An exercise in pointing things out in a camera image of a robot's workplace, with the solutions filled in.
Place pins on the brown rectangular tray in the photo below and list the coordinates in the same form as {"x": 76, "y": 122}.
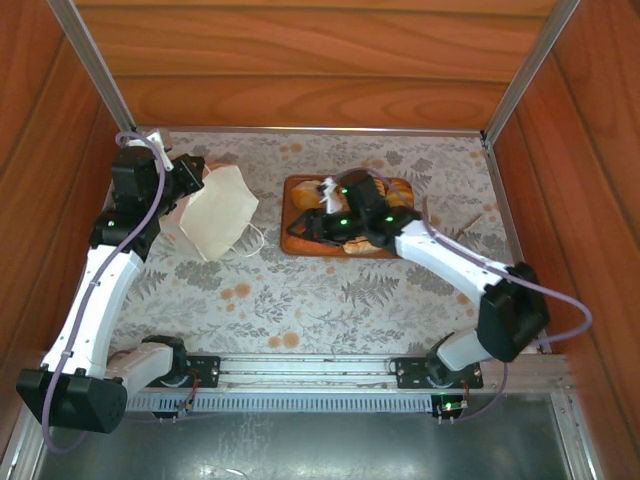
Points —
{"x": 289, "y": 212}

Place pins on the small brown fake bread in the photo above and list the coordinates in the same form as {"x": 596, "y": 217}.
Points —
{"x": 305, "y": 195}

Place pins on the pale tan fake bread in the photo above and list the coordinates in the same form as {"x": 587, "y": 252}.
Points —
{"x": 362, "y": 247}

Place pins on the printed white paper bag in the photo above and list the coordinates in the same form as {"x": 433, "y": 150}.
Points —
{"x": 220, "y": 210}

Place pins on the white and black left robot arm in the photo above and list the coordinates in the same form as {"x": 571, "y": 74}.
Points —
{"x": 100, "y": 300}

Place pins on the floral tablecloth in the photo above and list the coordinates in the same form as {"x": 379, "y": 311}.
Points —
{"x": 300, "y": 300}

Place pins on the grey metal sheet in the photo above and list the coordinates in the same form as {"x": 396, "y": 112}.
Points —
{"x": 300, "y": 445}

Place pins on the small circuit board green light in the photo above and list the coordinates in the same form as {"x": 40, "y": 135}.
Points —
{"x": 450, "y": 406}

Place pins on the aluminium frame post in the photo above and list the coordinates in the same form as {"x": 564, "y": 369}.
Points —
{"x": 90, "y": 65}
{"x": 530, "y": 65}

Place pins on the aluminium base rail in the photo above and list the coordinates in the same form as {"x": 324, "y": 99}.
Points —
{"x": 300, "y": 372}

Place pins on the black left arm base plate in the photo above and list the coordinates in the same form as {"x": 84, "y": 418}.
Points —
{"x": 207, "y": 370}

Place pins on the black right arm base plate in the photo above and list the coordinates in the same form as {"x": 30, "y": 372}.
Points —
{"x": 407, "y": 372}

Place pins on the aluminium frame rail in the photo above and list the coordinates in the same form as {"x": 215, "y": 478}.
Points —
{"x": 582, "y": 450}
{"x": 20, "y": 457}

